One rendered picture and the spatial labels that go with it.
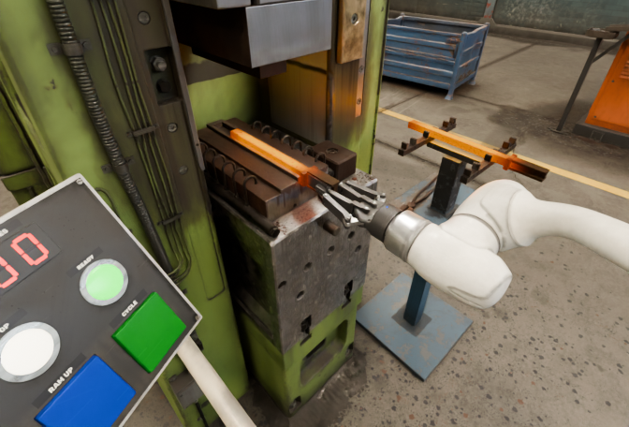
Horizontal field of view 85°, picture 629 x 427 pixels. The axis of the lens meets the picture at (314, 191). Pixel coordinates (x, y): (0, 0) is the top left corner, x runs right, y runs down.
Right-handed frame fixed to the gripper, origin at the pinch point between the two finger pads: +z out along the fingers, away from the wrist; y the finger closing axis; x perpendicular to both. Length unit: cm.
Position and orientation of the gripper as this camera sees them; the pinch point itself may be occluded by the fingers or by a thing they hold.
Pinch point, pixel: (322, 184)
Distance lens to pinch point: 79.6
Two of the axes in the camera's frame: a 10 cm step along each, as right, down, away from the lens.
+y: 7.2, -4.0, 5.7
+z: -7.0, -4.5, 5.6
